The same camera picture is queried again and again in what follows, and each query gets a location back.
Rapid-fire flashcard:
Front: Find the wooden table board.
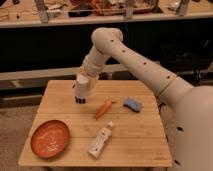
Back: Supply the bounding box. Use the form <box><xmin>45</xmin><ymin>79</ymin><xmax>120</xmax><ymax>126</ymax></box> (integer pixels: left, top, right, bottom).
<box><xmin>19</xmin><ymin>80</ymin><xmax>172</xmax><ymax>167</ymax></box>

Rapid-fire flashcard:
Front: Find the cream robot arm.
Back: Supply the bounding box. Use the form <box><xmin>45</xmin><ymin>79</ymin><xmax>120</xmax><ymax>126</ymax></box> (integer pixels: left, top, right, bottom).
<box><xmin>75</xmin><ymin>28</ymin><xmax>213</xmax><ymax>171</ymax></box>

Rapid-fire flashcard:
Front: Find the orange ceramic plate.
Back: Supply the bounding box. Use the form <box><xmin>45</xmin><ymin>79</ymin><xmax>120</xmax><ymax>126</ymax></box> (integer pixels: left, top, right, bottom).
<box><xmin>31</xmin><ymin>120</ymin><xmax>70</xmax><ymax>159</ymax></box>

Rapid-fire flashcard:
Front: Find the cream cylindrical gripper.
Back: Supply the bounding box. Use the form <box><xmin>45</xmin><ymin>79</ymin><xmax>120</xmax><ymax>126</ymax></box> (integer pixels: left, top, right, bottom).
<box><xmin>74</xmin><ymin>67</ymin><xmax>98</xmax><ymax>104</ymax></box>

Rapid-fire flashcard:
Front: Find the orange toy carrot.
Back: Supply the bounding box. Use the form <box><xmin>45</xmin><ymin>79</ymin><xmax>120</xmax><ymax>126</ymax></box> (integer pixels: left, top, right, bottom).
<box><xmin>95</xmin><ymin>100</ymin><xmax>115</xmax><ymax>119</ymax></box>

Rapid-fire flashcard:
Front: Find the white tube bottle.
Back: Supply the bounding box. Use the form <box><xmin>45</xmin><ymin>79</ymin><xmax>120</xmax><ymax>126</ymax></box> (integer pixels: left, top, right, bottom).
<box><xmin>88</xmin><ymin>121</ymin><xmax>114</xmax><ymax>158</ymax></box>

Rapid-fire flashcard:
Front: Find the wooden background shelf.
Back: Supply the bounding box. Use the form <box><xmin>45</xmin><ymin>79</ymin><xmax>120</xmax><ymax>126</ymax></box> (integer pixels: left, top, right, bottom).
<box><xmin>0</xmin><ymin>0</ymin><xmax>213</xmax><ymax>28</ymax></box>

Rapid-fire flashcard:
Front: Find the blue sponge eraser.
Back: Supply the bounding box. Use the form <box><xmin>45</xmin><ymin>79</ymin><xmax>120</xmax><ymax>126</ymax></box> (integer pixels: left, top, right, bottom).
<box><xmin>123</xmin><ymin>97</ymin><xmax>142</xmax><ymax>113</ymax></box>

